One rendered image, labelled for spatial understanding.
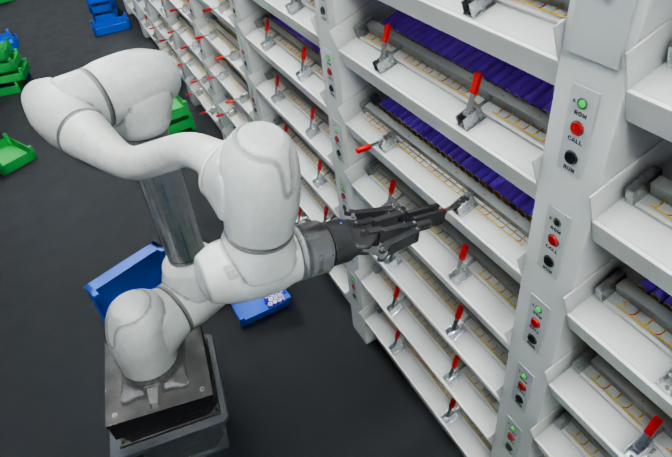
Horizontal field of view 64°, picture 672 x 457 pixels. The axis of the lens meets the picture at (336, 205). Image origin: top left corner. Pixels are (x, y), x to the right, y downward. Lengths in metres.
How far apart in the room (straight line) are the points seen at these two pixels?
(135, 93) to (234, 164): 0.55
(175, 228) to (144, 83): 0.38
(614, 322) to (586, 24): 0.44
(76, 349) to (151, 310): 0.85
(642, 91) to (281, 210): 0.44
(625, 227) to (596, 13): 0.27
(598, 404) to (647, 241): 0.37
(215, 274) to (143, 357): 0.72
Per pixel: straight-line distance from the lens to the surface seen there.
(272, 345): 1.99
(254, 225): 0.73
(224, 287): 0.80
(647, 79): 0.69
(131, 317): 1.43
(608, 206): 0.79
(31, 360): 2.32
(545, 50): 0.75
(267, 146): 0.69
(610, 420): 1.04
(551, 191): 0.81
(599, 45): 0.68
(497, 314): 1.12
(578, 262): 0.83
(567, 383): 1.06
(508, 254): 0.97
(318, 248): 0.84
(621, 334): 0.90
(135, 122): 1.24
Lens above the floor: 1.56
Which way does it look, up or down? 39 degrees down
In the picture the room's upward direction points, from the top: 7 degrees counter-clockwise
